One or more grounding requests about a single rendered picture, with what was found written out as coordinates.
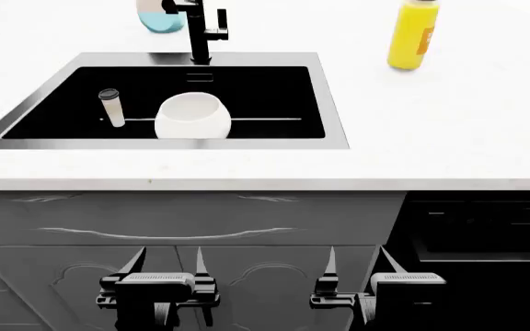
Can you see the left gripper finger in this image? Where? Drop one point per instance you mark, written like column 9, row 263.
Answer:
column 203, row 276
column 129, row 269

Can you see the black kitchen faucet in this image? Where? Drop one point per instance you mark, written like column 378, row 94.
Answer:
column 199, row 38

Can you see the yellow bottle with orange label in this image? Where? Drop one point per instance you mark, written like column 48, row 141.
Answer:
column 407, row 38

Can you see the white round bowl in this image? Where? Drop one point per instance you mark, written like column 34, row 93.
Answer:
column 191, row 119

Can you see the black sink with steel rim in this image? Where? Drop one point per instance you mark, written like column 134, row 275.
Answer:
column 265, row 103

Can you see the beige cup with grey lid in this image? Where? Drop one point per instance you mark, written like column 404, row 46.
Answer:
column 114, row 110

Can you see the grey right gripper camera box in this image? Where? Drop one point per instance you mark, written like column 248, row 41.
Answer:
column 407, row 282

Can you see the grey carved cabinet door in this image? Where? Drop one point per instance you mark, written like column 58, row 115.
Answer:
column 39, row 286
column 269, row 276

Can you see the black dishwasher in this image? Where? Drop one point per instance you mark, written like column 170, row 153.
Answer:
column 490, row 241

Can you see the blue and beige bottle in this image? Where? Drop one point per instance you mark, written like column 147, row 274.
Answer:
column 159, row 20

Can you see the grey left gripper camera box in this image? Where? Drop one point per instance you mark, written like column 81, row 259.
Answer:
column 154, row 281

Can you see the grey gripper camera box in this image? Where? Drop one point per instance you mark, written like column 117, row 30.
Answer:
column 407, row 282
column 154, row 281

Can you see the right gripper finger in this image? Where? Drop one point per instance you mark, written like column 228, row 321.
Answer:
column 390, row 267
column 329, row 279

